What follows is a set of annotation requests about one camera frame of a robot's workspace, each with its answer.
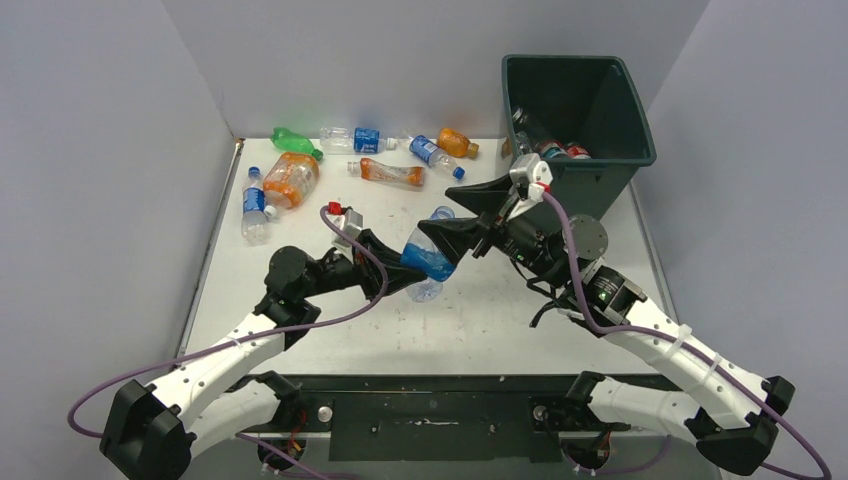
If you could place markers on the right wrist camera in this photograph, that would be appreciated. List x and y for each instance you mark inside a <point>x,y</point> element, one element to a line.
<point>531,176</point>

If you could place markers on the orange juice bottle far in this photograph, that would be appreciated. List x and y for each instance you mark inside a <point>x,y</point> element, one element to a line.
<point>456,144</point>

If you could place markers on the blue label bottle edge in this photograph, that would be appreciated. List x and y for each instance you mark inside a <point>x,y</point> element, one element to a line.
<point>421,253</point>

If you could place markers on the clear bottle blue label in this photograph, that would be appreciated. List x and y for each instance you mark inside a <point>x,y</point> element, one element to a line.
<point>339,140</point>

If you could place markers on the green plastic bottle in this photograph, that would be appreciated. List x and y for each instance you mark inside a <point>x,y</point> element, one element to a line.
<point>286,140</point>

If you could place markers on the blue label bottle blue cap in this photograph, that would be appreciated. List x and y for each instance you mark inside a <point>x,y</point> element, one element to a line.
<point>436,158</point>

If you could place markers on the clear bottle silver cap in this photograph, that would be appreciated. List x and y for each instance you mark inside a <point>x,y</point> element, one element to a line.
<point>529,132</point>

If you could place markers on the dark green plastic bin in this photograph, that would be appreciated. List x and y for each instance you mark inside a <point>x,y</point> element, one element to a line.
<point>591,100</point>

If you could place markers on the slim blue label bottle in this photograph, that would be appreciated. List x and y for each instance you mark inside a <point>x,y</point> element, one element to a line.
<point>254,222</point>

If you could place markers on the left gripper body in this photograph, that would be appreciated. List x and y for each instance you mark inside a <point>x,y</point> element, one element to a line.
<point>336,272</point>

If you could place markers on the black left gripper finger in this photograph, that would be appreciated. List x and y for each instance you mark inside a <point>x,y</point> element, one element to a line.
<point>399,277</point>
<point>386,255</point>

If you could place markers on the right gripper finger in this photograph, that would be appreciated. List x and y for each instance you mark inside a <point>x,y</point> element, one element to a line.
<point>494,198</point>
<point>454,237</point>

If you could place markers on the flattened orange label bottle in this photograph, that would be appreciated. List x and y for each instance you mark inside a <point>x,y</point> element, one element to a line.
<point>372,170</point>

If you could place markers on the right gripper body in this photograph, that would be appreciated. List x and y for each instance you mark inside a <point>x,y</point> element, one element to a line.
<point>522,240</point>

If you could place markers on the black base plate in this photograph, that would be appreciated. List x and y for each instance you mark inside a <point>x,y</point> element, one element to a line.
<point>435,418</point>

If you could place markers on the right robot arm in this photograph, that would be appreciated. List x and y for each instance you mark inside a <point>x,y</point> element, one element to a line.
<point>731,416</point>

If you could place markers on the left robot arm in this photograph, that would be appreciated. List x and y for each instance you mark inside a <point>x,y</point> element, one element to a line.
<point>154,430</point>

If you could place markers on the large orange label bottle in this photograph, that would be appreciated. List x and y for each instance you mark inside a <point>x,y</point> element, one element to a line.
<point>291,180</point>

